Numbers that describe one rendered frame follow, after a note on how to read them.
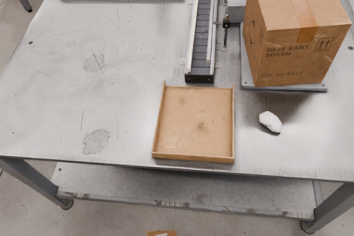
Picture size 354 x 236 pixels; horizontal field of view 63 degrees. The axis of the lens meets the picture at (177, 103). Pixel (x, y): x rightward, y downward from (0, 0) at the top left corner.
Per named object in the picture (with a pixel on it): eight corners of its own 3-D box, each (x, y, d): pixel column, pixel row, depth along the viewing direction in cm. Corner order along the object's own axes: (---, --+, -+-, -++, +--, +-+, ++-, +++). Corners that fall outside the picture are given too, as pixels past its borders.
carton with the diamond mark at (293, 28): (242, 31, 122) (249, -29, 100) (299, 27, 121) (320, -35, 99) (254, 87, 105) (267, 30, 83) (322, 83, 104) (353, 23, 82)
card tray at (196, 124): (165, 86, 112) (163, 79, 108) (233, 88, 108) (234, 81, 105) (153, 157, 95) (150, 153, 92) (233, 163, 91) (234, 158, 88)
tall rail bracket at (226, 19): (210, 43, 123) (211, 11, 109) (228, 44, 122) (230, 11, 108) (210, 49, 121) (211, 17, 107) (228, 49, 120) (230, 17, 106)
